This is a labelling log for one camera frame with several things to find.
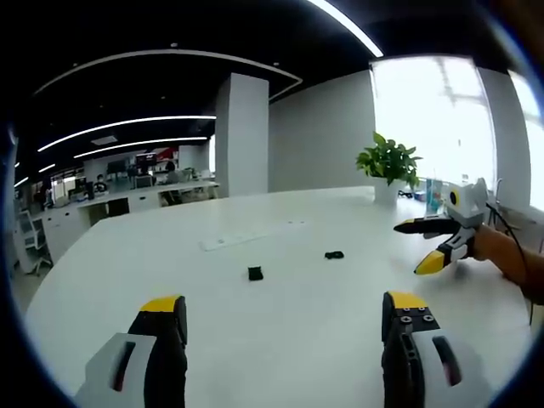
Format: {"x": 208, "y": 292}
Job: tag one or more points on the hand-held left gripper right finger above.
{"x": 429, "y": 365}

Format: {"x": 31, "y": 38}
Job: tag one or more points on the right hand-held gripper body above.
{"x": 465, "y": 204}

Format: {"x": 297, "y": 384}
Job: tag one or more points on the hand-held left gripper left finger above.
{"x": 115, "y": 361}

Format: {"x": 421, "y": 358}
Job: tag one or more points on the black plastic buckle prong part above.
{"x": 334, "y": 255}

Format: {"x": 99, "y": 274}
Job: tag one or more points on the black plastic buckle socket part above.
{"x": 256, "y": 273}

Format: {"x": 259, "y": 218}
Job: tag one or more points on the person's right hand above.
{"x": 497, "y": 251}

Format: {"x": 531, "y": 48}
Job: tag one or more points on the blue and white box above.
{"x": 434, "y": 197}

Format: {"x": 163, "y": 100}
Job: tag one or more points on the white plant pot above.
{"x": 386, "y": 193}

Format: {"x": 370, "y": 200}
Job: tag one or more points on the green potted plant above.
{"x": 389, "y": 159}

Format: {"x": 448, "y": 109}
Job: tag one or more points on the white mesh office chair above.
{"x": 33, "y": 238}

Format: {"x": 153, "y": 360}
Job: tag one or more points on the white office counter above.
{"x": 127, "y": 202}

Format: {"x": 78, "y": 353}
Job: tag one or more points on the dark computer monitor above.
{"x": 117, "y": 167}

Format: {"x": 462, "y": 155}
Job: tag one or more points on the long ceiling light strip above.
{"x": 346, "y": 26}

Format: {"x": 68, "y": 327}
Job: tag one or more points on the curved ceiling light strip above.
{"x": 123, "y": 127}

